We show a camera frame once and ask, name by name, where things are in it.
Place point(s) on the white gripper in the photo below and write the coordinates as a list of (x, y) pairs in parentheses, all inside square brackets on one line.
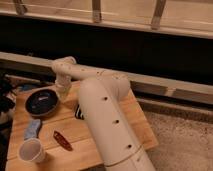
[(63, 85)]

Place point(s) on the dark blue ceramic bowl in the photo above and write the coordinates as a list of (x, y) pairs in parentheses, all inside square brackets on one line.
[(41, 103)]

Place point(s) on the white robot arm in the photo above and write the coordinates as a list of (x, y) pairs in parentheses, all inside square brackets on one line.
[(98, 96)]

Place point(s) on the black striped rectangular object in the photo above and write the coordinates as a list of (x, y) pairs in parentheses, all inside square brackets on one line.
[(78, 113)]

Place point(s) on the red oblong object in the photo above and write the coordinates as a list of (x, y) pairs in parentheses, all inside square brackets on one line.
[(62, 141)]

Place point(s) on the wooden table board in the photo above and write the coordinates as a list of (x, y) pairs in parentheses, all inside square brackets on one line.
[(84, 153)]

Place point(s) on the white plastic cup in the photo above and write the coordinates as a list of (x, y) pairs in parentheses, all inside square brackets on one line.
[(31, 150)]

